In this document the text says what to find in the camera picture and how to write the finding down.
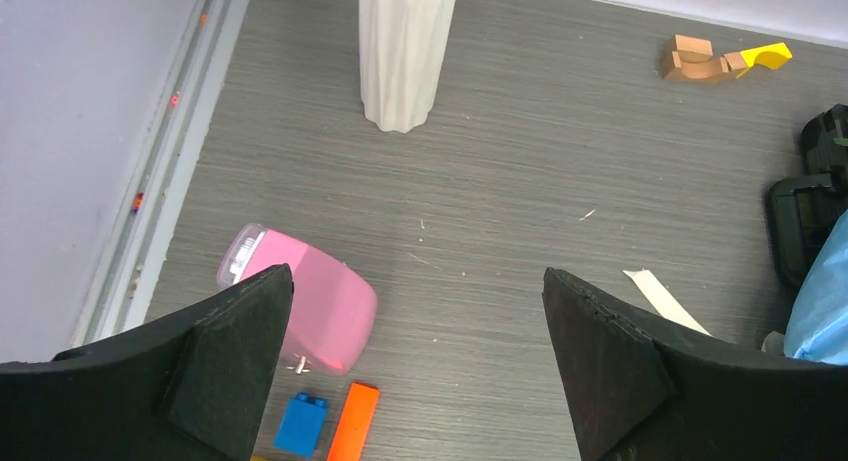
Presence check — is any black poker chip case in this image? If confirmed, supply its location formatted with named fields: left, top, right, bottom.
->
left=765, top=104, right=847, bottom=289

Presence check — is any orange toy bar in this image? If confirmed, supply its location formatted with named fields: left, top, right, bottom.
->
left=326, top=382, right=380, bottom=461

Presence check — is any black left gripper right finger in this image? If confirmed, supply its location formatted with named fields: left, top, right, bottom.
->
left=542, top=268, right=847, bottom=460

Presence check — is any cream satin ribbon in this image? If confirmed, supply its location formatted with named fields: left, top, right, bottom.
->
left=623, top=269, right=710, bottom=336

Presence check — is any white ribbed vase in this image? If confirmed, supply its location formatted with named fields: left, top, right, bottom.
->
left=358, top=0, right=456, bottom=133

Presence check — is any blue paper bouquet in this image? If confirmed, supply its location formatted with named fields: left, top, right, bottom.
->
left=783, top=214, right=847, bottom=366

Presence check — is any yellow wooden arch block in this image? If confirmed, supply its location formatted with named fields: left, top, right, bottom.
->
left=737, top=42, right=793, bottom=78

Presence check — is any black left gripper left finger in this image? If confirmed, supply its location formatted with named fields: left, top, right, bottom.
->
left=1, top=265, right=294, bottom=460

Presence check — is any blue toy brick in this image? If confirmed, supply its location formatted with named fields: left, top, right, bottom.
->
left=272, top=392, right=328, bottom=457

